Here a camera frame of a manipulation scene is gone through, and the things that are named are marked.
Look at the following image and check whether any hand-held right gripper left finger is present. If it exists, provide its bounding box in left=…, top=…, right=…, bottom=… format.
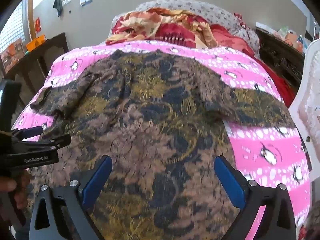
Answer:
left=29, top=155, right=113, bottom=240

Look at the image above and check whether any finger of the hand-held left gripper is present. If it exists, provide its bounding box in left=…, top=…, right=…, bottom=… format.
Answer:
left=14, top=126, right=43, bottom=140
left=11, top=133, right=72, bottom=153

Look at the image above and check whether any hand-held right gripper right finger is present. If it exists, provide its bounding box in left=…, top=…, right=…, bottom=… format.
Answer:
left=214, top=155, right=297, bottom=240

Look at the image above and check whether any brown patterned garment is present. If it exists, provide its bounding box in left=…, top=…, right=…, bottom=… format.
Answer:
left=26, top=49, right=299, bottom=240

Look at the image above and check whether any person's left hand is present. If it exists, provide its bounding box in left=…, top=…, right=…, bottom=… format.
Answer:
left=0, top=173, right=32, bottom=209

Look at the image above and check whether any dark wooden cabinet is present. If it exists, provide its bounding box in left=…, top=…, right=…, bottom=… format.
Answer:
left=4, top=32, right=69, bottom=110

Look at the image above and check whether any pink penguin print blanket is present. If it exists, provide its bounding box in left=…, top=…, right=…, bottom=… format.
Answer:
left=11, top=39, right=312, bottom=233

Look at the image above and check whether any orange box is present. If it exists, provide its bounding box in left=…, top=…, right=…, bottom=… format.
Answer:
left=26, top=35, right=46, bottom=52

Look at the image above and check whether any window with grille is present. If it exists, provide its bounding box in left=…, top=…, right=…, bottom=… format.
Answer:
left=0, top=0, right=27, bottom=55

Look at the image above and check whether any dark hanging cloth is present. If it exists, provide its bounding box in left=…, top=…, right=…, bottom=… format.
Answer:
left=53, top=0, right=63, bottom=17

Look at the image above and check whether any white cloth at right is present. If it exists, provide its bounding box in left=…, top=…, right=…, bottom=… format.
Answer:
left=287, top=39, right=320, bottom=155

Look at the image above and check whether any red cloth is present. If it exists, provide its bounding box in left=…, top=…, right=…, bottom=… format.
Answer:
left=210, top=24, right=297, bottom=108

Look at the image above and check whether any red floral blanket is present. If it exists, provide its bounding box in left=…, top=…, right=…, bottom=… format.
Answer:
left=105, top=7, right=220, bottom=49

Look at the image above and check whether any grey floral pillow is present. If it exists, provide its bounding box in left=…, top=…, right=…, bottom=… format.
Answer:
left=110, top=0, right=260, bottom=55

